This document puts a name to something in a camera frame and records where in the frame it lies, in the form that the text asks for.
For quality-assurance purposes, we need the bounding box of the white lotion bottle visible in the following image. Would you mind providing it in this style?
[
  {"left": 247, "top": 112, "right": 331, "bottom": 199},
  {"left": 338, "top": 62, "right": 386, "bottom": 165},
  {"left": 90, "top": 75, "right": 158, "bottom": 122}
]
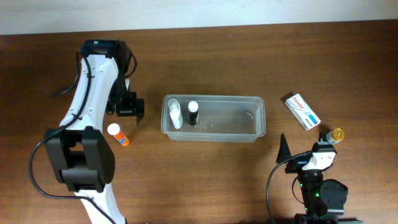
[{"left": 168, "top": 99, "right": 183, "bottom": 129}]

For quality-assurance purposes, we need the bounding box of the dark bottle white cap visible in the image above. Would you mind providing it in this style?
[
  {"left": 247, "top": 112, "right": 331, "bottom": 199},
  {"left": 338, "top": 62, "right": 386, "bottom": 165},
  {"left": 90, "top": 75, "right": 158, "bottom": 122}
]
[{"left": 188, "top": 101, "right": 198, "bottom": 126}]

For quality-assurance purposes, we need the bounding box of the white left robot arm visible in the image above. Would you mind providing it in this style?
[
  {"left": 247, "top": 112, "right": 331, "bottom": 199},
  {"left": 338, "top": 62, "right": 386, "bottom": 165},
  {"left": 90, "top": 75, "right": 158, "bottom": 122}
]
[{"left": 39, "top": 40, "right": 144, "bottom": 223}]

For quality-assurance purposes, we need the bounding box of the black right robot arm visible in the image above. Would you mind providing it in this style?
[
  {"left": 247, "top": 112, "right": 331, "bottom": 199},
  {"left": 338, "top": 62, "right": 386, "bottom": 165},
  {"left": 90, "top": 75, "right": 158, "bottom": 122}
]
[{"left": 276, "top": 133, "right": 363, "bottom": 224}]

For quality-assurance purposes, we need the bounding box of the clear plastic container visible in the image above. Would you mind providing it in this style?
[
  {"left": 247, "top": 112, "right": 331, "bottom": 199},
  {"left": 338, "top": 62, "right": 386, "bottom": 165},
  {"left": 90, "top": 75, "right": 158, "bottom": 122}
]
[{"left": 161, "top": 95, "right": 266, "bottom": 142}]

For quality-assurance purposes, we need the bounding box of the gold lid small jar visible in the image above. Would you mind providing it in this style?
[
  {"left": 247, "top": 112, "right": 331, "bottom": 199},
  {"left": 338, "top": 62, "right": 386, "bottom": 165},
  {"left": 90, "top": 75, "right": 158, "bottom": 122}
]
[{"left": 326, "top": 128, "right": 345, "bottom": 144}]

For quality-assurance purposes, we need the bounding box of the white Panadol box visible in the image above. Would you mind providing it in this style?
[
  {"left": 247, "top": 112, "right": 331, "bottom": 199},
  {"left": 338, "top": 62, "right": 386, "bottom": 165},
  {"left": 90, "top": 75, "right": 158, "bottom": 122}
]
[{"left": 284, "top": 94, "right": 321, "bottom": 131}]

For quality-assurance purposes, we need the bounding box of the orange tube white cap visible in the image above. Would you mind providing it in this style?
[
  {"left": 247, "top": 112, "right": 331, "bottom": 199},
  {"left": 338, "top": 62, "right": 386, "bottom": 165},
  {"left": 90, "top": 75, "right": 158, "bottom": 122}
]
[{"left": 107, "top": 123, "right": 130, "bottom": 146}]

